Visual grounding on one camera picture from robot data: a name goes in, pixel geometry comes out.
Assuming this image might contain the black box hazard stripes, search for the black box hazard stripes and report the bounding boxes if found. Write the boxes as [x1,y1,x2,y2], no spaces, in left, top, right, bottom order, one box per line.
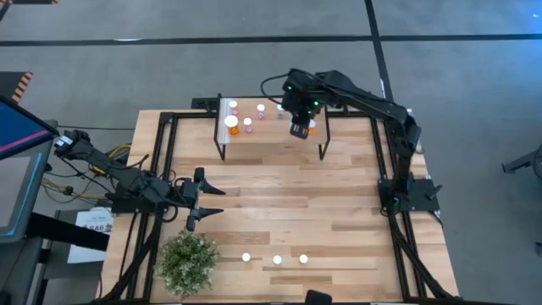
[0,70,34,105]

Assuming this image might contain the black power strip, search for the black power strip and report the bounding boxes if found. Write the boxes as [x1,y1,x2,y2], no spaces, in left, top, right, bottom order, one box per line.
[191,97,221,112]

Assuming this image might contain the white paper sheet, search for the white paper sheet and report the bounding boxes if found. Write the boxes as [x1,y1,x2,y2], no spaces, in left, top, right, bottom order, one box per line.
[66,206,116,265]

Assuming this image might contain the black table-level camera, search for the black table-level camera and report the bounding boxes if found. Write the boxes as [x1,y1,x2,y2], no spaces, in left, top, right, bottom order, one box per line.
[304,289,334,305]

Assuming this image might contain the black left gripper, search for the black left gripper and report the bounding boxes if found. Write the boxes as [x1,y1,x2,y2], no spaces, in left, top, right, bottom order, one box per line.
[178,166,227,233]

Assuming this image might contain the yellow cable bundle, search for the yellow cable bundle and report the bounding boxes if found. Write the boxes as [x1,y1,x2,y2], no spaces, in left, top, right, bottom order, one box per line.
[41,142,133,201]

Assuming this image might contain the black stand leg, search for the black stand leg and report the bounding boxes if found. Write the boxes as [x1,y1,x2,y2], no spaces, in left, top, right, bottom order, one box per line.
[501,142,542,180]

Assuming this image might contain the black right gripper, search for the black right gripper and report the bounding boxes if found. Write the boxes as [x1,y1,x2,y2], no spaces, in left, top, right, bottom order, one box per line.
[280,69,329,141]

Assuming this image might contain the grey panel blue edge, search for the grey panel blue edge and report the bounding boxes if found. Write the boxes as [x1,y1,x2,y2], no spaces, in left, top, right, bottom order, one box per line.
[0,152,47,246]

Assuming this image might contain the black metal rig frame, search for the black metal rig frame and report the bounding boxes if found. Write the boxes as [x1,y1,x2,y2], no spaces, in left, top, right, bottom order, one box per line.
[97,108,462,305]

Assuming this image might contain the blue screen monitor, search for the blue screen monitor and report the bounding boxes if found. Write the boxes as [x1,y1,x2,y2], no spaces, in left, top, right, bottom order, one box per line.
[0,96,59,161]

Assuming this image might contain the wooden shelf black metal frame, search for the wooden shelf black metal frame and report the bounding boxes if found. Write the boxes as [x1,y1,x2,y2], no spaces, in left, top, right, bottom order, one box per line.
[213,92,332,162]

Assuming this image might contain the large orange medicine bottle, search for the large orange medicine bottle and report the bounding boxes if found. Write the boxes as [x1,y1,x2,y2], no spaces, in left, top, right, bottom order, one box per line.
[224,114,241,136]

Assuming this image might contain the green potted plant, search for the green potted plant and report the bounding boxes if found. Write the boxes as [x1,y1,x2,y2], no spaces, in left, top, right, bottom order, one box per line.
[152,228,222,301]

